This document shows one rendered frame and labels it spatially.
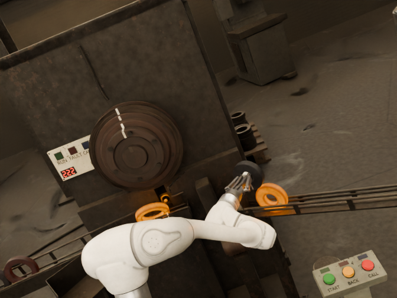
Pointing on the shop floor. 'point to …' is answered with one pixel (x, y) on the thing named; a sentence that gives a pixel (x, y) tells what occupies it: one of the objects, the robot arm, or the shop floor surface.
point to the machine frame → (57, 78)
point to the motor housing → (245, 268)
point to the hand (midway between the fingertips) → (247, 172)
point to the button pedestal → (360, 290)
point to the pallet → (250, 138)
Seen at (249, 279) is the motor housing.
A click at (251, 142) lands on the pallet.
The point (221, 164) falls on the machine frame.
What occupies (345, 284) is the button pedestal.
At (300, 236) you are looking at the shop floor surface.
